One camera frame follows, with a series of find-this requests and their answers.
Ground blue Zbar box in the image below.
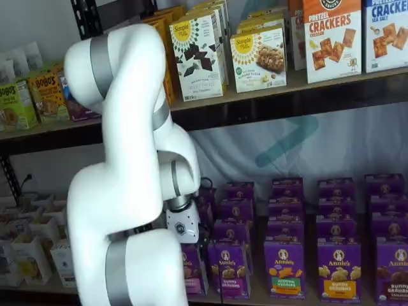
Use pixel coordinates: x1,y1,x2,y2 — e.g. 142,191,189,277
59,71,103,122

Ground black metal shelf frame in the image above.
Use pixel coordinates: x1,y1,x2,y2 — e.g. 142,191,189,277
70,0,408,132
0,122,106,205

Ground purple Annie's box green patch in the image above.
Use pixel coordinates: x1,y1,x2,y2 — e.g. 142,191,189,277
263,241,307,300
272,177,304,200
268,197,304,222
266,219,306,245

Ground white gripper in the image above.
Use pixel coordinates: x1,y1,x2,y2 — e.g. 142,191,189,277
165,203,212,256

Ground wooden shelf board white boxes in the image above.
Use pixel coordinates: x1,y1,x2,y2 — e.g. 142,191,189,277
0,270,79,297

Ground wooden shelf board cracker boxes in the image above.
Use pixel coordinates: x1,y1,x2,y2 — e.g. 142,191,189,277
170,66,408,112

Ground Simple Mills dark cookie box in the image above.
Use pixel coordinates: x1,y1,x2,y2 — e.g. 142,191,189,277
168,9,229,102
186,0,231,36

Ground orange pretzel crackers cheddar box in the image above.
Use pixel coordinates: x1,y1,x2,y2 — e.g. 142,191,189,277
302,0,363,84

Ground orange Revival snack box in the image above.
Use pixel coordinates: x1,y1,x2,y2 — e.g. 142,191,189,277
161,24,175,106
142,4,186,36

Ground orange Bobo's box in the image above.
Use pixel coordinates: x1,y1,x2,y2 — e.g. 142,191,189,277
47,60,66,77

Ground purple Annie's box orange patch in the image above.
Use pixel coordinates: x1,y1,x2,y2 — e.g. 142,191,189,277
318,177,356,200
317,196,357,221
315,218,358,245
317,242,363,303

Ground white backdrop cloth teal logo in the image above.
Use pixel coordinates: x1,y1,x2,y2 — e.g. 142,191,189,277
187,101,408,217

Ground yellow Bobo's box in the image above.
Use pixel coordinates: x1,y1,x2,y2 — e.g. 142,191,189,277
27,72,71,124

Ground purple Annie's box brown bunnies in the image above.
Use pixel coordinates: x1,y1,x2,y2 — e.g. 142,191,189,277
375,237,408,306
368,194,407,217
370,215,408,240
365,173,405,198

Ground purple Annie's box pink patch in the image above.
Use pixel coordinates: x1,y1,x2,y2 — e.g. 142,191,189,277
198,203,215,229
181,244,210,296
200,187,219,207

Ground red crackers box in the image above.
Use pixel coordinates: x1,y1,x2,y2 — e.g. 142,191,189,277
288,0,307,71

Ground purple Annie's box violet patch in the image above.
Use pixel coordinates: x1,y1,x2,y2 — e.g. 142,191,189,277
225,182,255,201
219,199,255,222
207,244,252,300
212,219,255,275

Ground blue sea salt crackers box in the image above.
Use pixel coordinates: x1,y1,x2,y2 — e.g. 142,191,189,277
361,0,408,73

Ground black wall plug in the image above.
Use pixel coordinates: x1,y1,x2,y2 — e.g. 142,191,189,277
20,173,34,192

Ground green Bobo's box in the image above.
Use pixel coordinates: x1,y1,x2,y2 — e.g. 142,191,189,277
0,79,38,132

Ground white stand-up pouch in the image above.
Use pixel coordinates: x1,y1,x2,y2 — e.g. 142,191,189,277
24,41,44,71
8,47,29,77
0,59,17,84

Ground wooden shelf board Bobo's boxes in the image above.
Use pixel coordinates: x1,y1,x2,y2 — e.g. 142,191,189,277
0,116,105,141

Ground Simple Mills almond bar box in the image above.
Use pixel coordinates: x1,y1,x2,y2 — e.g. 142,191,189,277
229,27,288,93
236,17,286,34
247,9,288,20

